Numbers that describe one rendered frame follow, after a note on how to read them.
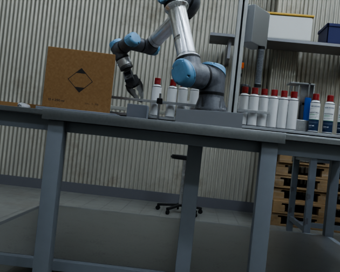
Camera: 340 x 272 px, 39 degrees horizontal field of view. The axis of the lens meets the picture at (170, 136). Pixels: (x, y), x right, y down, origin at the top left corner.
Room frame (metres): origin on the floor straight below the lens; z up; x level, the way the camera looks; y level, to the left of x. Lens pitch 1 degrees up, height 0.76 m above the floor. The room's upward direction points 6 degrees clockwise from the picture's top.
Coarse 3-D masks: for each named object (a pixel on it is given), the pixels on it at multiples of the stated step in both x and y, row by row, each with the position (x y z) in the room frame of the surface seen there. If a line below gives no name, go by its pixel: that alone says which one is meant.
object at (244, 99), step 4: (244, 88) 2.51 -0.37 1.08; (244, 92) 2.51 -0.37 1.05; (240, 96) 2.51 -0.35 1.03; (244, 96) 2.50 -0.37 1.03; (248, 96) 2.50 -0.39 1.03; (240, 100) 2.51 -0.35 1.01; (244, 100) 2.50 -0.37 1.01; (248, 100) 2.51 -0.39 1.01; (240, 104) 2.51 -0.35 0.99; (244, 104) 2.50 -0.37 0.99; (248, 104) 2.52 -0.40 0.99; (240, 108) 2.50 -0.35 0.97; (244, 108) 2.50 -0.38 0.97; (240, 112) 2.50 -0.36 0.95; (244, 112) 2.50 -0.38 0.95; (244, 116) 2.50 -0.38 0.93; (244, 120) 2.50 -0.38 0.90; (244, 124) 2.50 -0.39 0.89
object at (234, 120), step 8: (176, 112) 2.03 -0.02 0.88; (184, 112) 2.02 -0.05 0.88; (192, 112) 2.02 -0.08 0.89; (200, 112) 2.02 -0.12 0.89; (208, 112) 2.02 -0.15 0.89; (216, 112) 2.02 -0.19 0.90; (224, 112) 2.01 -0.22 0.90; (232, 112) 2.01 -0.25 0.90; (176, 120) 2.03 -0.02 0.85; (184, 120) 2.02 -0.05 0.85; (192, 120) 2.02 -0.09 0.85; (200, 120) 2.02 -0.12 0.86; (208, 120) 2.02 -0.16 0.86; (216, 120) 2.02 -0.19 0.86; (224, 120) 2.01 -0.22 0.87; (232, 120) 2.01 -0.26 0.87; (240, 120) 2.01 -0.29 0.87
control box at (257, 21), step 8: (248, 8) 2.36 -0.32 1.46; (256, 8) 2.35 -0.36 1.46; (248, 16) 2.36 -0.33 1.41; (256, 16) 2.36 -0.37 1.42; (264, 16) 2.42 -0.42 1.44; (248, 24) 2.35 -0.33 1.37; (256, 24) 2.36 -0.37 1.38; (264, 24) 2.43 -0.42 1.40; (248, 32) 2.35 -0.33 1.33; (256, 32) 2.37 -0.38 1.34; (264, 32) 2.44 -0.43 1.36; (248, 40) 2.35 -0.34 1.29; (256, 40) 2.38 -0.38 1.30; (264, 40) 2.45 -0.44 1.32; (248, 48) 2.49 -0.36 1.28; (256, 48) 2.47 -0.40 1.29
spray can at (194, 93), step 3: (192, 90) 2.51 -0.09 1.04; (195, 90) 2.51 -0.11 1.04; (198, 90) 2.51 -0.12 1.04; (192, 93) 2.51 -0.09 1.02; (195, 93) 2.51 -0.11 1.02; (198, 93) 2.51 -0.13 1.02; (192, 96) 2.51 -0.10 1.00; (195, 96) 2.51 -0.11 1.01; (198, 96) 2.51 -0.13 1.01; (189, 99) 2.52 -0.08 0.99; (192, 99) 2.51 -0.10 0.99; (195, 99) 2.51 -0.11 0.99; (189, 102) 2.52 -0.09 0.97; (192, 102) 2.51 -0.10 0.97; (195, 102) 2.51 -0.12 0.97; (189, 108) 2.52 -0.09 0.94; (192, 108) 2.51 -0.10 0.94
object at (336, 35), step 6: (330, 24) 5.09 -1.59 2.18; (336, 24) 5.09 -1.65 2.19; (324, 30) 5.23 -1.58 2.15; (330, 30) 5.10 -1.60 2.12; (336, 30) 5.10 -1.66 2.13; (318, 36) 5.49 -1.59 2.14; (324, 36) 5.21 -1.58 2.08; (330, 36) 5.10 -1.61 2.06; (336, 36) 5.10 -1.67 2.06; (324, 42) 5.18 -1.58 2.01; (330, 42) 5.10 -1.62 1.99; (336, 42) 5.10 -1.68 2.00
